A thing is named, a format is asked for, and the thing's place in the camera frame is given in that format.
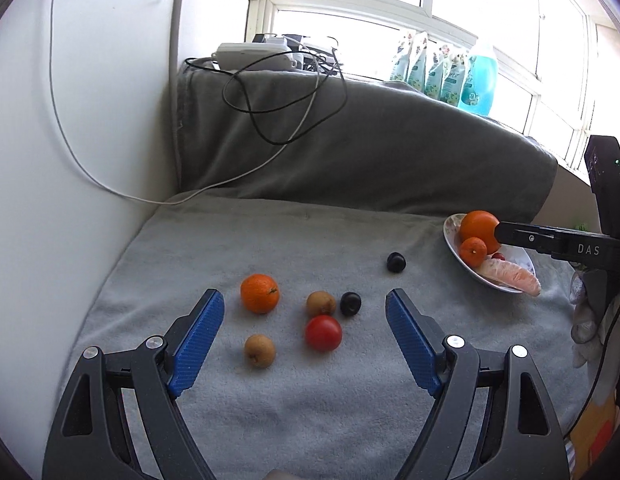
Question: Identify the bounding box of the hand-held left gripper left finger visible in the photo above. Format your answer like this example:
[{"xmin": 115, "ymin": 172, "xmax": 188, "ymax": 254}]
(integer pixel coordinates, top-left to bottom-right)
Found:
[{"xmin": 42, "ymin": 287, "xmax": 225, "ymax": 480}]

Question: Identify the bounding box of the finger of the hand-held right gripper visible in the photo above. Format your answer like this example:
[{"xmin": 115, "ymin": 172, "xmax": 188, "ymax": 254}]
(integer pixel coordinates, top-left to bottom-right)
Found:
[{"xmin": 494, "ymin": 220, "xmax": 608, "ymax": 257}]

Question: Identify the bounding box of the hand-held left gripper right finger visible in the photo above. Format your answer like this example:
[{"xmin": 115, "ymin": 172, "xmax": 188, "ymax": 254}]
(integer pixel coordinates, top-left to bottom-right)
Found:
[{"xmin": 385, "ymin": 287, "xmax": 566, "ymax": 480}]

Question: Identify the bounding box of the plastic-wrapped pink pomelo slice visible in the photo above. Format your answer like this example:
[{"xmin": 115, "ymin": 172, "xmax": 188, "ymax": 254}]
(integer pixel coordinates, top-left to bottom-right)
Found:
[{"xmin": 477, "ymin": 257, "xmax": 542, "ymax": 295}]

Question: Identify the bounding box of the large orange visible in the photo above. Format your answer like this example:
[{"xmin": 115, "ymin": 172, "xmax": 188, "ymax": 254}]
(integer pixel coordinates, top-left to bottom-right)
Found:
[{"xmin": 458, "ymin": 210, "xmax": 502, "ymax": 257}]

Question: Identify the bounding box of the small orange tangerine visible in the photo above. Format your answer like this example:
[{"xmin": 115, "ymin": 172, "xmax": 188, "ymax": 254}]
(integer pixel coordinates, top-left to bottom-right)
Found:
[
  {"xmin": 460, "ymin": 236, "xmax": 489, "ymax": 268},
  {"xmin": 240, "ymin": 273, "xmax": 281, "ymax": 315}
]

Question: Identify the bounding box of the white floral plate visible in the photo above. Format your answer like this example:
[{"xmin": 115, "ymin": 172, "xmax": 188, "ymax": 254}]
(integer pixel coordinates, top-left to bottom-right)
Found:
[{"xmin": 442, "ymin": 212, "xmax": 538, "ymax": 295}]

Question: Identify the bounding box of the person's right hand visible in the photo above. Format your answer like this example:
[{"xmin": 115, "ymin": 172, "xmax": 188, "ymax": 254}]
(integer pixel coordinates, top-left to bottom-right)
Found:
[{"xmin": 569, "ymin": 271, "xmax": 604, "ymax": 368}]

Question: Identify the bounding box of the small brown kiwi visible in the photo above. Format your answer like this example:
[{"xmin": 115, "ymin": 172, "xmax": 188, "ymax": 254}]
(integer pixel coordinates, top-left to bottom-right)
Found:
[
  {"xmin": 306, "ymin": 291, "xmax": 337, "ymax": 318},
  {"xmin": 244, "ymin": 334, "xmax": 277, "ymax": 369}
]

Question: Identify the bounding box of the light grey towel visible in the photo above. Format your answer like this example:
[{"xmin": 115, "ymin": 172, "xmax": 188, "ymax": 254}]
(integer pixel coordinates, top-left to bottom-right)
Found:
[{"xmin": 54, "ymin": 195, "xmax": 591, "ymax": 480}]

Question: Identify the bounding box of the blue detergent bottle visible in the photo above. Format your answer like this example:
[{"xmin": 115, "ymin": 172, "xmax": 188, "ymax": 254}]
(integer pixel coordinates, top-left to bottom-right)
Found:
[{"xmin": 460, "ymin": 40, "xmax": 500, "ymax": 117}]

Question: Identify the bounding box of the teal floral refill pouch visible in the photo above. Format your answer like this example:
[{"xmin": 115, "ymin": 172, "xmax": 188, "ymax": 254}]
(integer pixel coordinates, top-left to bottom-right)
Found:
[
  {"xmin": 390, "ymin": 35, "xmax": 413, "ymax": 81},
  {"xmin": 425, "ymin": 47, "xmax": 448, "ymax": 97},
  {"xmin": 407, "ymin": 42, "xmax": 431, "ymax": 88},
  {"xmin": 440, "ymin": 50, "xmax": 468, "ymax": 107}
]

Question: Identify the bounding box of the dark grey blanket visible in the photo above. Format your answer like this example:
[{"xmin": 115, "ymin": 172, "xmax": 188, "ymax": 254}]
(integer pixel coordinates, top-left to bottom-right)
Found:
[{"xmin": 177, "ymin": 62, "xmax": 558, "ymax": 218}]

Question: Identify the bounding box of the white board panel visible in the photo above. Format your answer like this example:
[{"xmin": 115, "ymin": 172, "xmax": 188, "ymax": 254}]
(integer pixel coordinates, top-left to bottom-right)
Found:
[{"xmin": 0, "ymin": 0, "xmax": 191, "ymax": 411}]

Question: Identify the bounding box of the white power strip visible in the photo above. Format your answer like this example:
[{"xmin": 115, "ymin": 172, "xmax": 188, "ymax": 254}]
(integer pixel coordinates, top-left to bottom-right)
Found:
[{"xmin": 212, "ymin": 42, "xmax": 298, "ymax": 71}]

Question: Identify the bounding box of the dark power adapter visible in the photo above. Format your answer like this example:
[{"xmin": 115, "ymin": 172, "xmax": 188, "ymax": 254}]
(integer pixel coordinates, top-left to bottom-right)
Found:
[{"xmin": 255, "ymin": 33, "xmax": 313, "ymax": 52}]

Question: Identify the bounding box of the white cable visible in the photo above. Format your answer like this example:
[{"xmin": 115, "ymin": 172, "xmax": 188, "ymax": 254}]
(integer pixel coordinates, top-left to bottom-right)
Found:
[{"xmin": 48, "ymin": 0, "xmax": 341, "ymax": 206}]

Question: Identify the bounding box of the black cable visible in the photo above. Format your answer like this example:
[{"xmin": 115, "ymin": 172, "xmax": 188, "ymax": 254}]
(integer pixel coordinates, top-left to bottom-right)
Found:
[{"xmin": 184, "ymin": 35, "xmax": 349, "ymax": 147}]

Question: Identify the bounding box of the white window frame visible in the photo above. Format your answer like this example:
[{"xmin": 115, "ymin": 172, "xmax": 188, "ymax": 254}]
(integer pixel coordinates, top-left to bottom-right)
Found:
[{"xmin": 240, "ymin": 0, "xmax": 620, "ymax": 171}]

